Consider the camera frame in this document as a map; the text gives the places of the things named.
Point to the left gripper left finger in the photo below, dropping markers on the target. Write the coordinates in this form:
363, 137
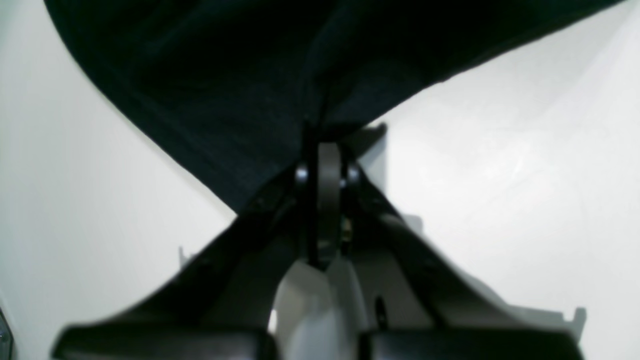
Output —
219, 305

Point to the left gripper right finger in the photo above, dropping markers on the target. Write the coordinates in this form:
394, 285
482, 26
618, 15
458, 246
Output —
412, 304

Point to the black graphic T-shirt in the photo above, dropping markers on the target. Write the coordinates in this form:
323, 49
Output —
226, 87

